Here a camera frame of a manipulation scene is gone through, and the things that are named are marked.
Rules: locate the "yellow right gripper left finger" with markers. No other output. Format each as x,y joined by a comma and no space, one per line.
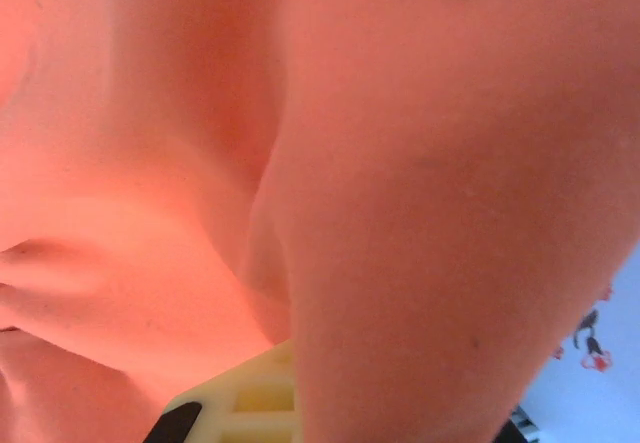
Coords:
250,403

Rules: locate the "deep orange shorts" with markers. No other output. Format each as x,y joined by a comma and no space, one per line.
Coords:
350,163

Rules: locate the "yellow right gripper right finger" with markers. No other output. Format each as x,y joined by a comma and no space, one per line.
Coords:
507,435

